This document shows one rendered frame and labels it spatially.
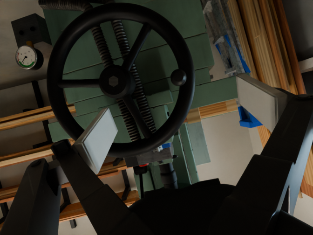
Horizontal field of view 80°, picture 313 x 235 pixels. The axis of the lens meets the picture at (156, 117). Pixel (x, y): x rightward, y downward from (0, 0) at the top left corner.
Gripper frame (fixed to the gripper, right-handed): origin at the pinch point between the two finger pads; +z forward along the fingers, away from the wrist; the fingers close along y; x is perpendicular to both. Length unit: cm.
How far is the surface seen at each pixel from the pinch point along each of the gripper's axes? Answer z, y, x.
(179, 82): 10.9, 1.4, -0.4
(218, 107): 45, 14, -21
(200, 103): 31.9, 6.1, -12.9
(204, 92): 32.9, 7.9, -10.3
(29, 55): 34.2, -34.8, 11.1
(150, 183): 52, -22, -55
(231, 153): 238, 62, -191
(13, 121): 202, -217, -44
